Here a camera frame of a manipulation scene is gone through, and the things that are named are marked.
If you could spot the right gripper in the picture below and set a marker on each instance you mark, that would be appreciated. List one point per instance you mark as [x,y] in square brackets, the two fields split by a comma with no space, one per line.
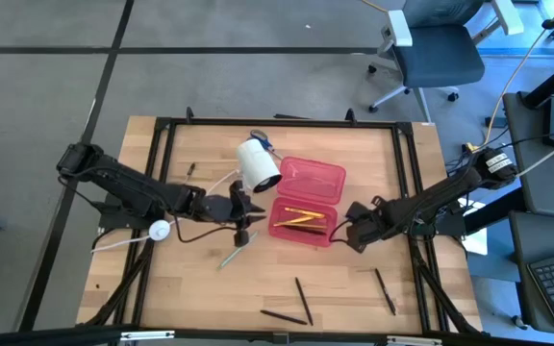
[366,228]

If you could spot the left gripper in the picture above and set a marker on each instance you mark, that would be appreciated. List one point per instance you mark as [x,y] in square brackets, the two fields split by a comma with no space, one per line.
[217,207]

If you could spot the yellow pencils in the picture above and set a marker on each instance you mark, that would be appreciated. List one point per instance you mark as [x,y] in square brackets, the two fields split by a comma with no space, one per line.
[296,221]

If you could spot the orange pencil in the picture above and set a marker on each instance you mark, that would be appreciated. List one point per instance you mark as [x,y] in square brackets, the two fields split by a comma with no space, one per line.
[313,226]

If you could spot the dark blue pen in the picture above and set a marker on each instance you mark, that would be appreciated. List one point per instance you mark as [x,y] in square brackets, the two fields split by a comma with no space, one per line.
[306,231]

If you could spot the pink translucent supply box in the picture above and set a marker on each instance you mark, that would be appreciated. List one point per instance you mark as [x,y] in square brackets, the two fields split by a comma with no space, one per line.
[310,180]

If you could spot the black pen with white print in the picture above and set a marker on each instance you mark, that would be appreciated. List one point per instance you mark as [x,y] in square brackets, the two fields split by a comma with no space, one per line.
[385,292]

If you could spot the translucent barrel pen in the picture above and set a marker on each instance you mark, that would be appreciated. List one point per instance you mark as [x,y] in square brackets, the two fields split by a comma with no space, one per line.
[191,170]

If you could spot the matte black pen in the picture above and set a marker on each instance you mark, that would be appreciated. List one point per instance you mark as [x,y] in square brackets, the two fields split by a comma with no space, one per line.
[304,301]
[284,317]

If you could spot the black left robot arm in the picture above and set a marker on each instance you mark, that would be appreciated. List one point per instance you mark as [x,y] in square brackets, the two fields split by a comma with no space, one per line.
[128,187]

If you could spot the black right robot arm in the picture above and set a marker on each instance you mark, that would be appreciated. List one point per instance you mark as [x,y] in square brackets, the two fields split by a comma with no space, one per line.
[431,204]

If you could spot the white paper sheet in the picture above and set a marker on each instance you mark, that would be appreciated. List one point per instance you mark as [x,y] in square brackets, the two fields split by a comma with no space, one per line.
[476,242]

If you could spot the grey desk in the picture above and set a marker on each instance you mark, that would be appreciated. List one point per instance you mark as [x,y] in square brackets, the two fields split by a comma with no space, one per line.
[536,197]
[522,240]

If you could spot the grey white office chair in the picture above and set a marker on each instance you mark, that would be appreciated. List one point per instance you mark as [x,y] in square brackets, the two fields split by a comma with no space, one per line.
[438,57]

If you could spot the black desk leg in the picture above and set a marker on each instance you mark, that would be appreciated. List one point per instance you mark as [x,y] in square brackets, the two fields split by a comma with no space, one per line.
[553,84]

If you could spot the white cylindrical camera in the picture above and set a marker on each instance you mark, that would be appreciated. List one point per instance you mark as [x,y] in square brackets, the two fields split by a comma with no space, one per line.
[255,163]

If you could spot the black metal table frame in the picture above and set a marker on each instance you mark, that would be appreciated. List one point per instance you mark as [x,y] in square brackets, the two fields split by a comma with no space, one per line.
[282,122]

